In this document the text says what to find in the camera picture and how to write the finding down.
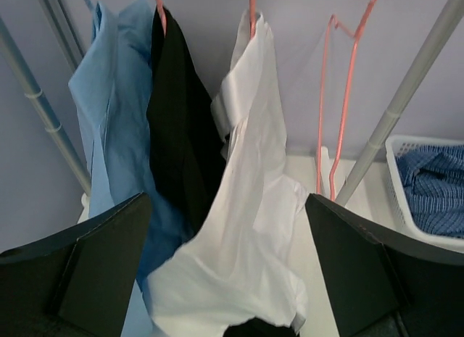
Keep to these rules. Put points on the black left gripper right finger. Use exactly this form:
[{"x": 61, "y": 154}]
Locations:
[{"x": 381, "y": 282}]

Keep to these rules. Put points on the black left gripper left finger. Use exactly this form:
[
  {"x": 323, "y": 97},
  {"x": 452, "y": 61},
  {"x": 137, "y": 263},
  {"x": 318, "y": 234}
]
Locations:
[{"x": 76, "y": 282}]

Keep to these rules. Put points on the blue checked shirt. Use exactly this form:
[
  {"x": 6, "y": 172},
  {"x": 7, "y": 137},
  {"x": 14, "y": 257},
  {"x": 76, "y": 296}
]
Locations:
[{"x": 432, "y": 179}]

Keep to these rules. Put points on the white shirt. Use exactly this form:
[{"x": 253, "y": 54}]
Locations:
[{"x": 237, "y": 267}]

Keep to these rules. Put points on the pink hanger of checked shirt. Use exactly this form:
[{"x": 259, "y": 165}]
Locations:
[{"x": 335, "y": 23}]

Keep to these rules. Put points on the pink hanger of white shirt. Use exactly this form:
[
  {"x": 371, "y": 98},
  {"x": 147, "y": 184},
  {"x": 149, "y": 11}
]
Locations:
[{"x": 252, "y": 11}]

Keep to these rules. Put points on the black shirt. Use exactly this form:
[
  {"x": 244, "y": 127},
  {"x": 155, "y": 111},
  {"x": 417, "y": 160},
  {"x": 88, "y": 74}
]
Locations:
[{"x": 187, "y": 154}]

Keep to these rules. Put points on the light blue shirt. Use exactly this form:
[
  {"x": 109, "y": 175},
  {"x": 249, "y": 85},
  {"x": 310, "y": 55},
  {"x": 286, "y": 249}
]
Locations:
[{"x": 111, "y": 89}]

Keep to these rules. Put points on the pink hanger of black shirt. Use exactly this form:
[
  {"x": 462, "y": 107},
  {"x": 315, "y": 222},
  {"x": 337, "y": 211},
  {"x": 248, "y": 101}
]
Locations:
[{"x": 162, "y": 15}]

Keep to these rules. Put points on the white plastic basket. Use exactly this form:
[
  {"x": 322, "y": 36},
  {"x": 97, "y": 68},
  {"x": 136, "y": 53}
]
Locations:
[{"x": 396, "y": 146}]

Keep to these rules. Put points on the white clothes rack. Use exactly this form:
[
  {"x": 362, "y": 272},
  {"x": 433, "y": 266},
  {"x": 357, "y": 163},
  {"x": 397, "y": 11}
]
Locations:
[{"x": 443, "y": 28}]

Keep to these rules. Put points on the aluminium frame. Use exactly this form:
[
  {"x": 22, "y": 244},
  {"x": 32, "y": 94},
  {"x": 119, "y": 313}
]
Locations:
[{"x": 65, "y": 34}]

